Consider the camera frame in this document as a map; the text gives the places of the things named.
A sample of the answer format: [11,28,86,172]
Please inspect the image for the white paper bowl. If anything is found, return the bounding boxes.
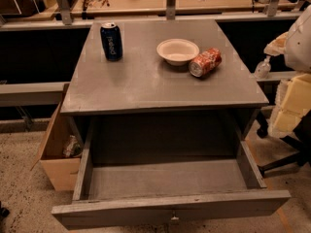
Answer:
[156,39,199,66]

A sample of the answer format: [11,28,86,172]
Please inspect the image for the grey cabinet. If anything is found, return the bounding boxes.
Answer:
[61,19,267,165]

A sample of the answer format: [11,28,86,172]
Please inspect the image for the open grey top drawer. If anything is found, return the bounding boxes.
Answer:
[52,115,290,230]

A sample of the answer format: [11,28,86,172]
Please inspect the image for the crumpled wrapper in box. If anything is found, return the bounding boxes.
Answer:
[62,135,82,157]

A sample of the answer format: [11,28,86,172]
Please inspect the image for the blue pepsi can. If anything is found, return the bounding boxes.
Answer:
[100,22,122,61]

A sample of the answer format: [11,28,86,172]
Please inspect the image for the metal drawer knob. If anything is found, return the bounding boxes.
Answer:
[170,211,180,223]

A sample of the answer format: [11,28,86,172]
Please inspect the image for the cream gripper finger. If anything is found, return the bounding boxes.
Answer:
[281,74,311,117]
[274,111,301,132]

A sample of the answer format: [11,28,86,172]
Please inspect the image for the cardboard box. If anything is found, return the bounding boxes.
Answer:
[31,85,80,191]

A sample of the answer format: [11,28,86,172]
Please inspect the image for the orange soda can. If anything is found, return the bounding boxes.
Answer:
[189,48,222,78]

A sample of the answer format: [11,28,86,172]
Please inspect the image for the clear sanitizer bottle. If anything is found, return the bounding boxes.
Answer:
[254,55,271,79]

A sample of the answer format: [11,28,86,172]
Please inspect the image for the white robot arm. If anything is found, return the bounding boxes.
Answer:
[270,6,311,132]

